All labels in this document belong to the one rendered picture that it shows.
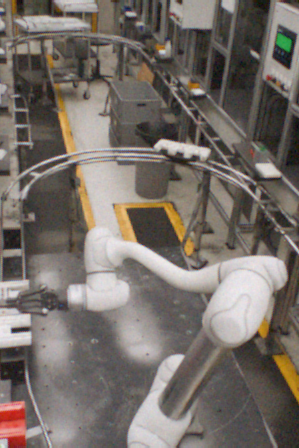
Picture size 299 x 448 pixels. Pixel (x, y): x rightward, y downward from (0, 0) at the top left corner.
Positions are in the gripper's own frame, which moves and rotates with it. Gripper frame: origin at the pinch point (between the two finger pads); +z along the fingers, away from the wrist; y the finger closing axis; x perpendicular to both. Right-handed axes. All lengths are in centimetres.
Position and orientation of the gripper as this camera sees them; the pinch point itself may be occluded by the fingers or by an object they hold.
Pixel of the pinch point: (5, 303)
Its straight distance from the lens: 192.7
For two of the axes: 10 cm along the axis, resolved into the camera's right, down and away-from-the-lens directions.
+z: -9.8, 0.5, -2.1
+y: 0.7, -8.5, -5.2
